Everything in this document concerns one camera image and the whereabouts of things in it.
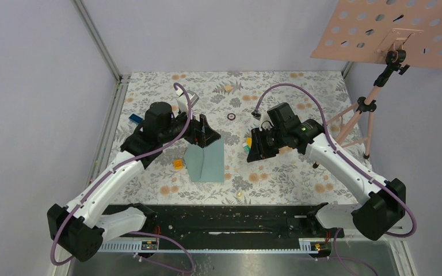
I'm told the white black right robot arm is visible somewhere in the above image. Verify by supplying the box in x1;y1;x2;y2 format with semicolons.
247;102;406;241

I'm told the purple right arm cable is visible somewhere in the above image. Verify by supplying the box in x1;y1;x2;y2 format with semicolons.
254;83;417;276

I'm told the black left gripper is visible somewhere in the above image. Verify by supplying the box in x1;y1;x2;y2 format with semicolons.
160;106;221;148

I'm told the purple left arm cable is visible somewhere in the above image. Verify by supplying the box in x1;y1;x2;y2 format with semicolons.
50;82;196;275

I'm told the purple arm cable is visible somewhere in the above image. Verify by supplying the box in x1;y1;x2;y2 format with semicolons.
254;83;417;276
50;82;196;275

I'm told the teal paper envelope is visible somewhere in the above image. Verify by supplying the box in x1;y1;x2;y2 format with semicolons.
184;137;224;183

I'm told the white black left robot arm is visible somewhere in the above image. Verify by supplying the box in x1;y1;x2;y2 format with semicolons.
47;102;221;266

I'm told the green white glue stick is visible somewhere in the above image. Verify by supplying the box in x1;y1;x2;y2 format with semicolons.
242;143;250;154

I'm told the pink music stand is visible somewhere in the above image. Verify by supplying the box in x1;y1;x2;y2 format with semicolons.
311;1;442;143

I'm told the white slotted cable duct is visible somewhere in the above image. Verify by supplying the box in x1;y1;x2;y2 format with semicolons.
98;237;331;254

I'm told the floral patterned table mat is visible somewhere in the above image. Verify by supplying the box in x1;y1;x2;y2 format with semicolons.
111;71;355;205

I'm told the small tan wooden cube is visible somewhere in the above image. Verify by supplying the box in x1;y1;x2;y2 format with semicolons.
224;85;233;93

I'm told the small orange lego brick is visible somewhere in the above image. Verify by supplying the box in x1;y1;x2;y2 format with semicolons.
173;159;184;170

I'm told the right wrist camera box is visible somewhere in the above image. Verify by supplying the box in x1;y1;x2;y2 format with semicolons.
251;109;262;121

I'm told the small blue lego brick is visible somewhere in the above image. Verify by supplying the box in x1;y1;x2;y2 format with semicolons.
128;114;143;125

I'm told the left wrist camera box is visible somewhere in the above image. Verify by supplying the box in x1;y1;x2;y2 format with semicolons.
176;89;199;113

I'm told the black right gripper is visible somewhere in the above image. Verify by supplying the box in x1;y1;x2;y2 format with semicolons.
247;126;287;163

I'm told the aluminium frame post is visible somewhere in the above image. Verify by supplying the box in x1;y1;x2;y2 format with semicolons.
71;0;123;82

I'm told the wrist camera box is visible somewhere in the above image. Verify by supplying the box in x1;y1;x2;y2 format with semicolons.
251;109;262;121
176;89;199;113

